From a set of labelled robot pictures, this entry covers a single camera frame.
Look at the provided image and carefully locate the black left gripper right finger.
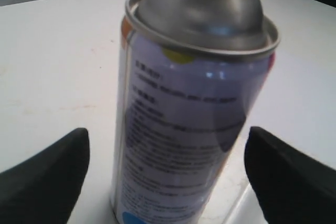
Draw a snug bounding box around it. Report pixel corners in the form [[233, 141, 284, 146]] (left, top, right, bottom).
[[244, 126, 335, 223]]

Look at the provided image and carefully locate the white dotted spray paint can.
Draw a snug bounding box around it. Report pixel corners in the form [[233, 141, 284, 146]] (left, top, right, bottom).
[[110, 0, 280, 223]]

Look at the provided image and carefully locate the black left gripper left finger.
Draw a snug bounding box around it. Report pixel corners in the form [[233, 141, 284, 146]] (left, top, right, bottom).
[[1, 128, 90, 223]]

